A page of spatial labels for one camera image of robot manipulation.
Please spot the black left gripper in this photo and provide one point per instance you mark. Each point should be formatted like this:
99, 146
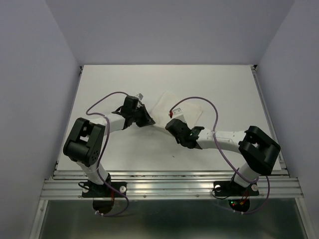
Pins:
146, 120

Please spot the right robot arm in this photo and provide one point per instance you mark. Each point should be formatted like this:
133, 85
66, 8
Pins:
259, 151

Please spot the aluminium right side rail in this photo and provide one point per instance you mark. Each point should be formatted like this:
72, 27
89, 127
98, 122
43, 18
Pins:
269, 117

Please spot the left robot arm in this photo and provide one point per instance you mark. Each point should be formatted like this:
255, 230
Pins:
84, 144

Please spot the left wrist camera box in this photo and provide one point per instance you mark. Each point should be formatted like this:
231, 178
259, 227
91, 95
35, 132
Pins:
139, 96

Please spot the aluminium rail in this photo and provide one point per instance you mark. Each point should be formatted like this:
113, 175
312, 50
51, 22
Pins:
164, 185
269, 117

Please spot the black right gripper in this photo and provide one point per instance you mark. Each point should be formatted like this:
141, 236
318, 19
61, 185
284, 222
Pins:
177, 140

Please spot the white cloth napkin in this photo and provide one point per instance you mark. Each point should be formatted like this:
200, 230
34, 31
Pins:
187, 112

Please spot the aluminium front rail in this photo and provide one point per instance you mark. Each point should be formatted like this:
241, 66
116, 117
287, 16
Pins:
164, 185

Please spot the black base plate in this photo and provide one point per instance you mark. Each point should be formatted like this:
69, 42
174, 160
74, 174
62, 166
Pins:
232, 189
91, 190

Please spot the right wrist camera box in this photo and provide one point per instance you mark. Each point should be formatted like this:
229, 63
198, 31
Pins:
177, 114

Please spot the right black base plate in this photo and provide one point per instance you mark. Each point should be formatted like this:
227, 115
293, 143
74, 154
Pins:
232, 189

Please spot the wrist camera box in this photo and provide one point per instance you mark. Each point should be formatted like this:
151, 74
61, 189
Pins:
177, 114
139, 96

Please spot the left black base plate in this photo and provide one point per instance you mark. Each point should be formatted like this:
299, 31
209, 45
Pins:
91, 190

